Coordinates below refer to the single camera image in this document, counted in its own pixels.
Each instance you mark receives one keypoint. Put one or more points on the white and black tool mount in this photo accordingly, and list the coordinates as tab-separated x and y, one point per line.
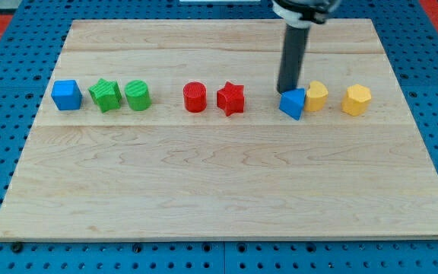
301	14

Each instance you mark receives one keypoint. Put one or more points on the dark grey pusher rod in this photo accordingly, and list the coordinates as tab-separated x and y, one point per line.
294	47

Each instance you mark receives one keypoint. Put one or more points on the yellow heart block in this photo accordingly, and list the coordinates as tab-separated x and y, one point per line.
316	96

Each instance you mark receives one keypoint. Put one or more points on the blue triangle block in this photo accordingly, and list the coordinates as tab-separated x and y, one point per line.
292	102

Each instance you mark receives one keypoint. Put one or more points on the yellow hexagon block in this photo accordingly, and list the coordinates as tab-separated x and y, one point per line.
356	100

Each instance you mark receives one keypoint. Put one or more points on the red star block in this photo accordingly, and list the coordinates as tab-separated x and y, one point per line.
231	98

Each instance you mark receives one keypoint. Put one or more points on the red cylinder block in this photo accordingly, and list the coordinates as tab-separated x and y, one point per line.
195	97

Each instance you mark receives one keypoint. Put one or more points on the green cylinder block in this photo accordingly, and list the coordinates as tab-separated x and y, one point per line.
137	95

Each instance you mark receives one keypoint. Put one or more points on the wooden board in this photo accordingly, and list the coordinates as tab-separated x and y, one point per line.
166	174

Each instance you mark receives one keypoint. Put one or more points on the green star block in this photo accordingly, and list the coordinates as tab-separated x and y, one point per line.
106	95

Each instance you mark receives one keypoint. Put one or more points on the blue cube block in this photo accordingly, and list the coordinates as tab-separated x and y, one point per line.
66	95

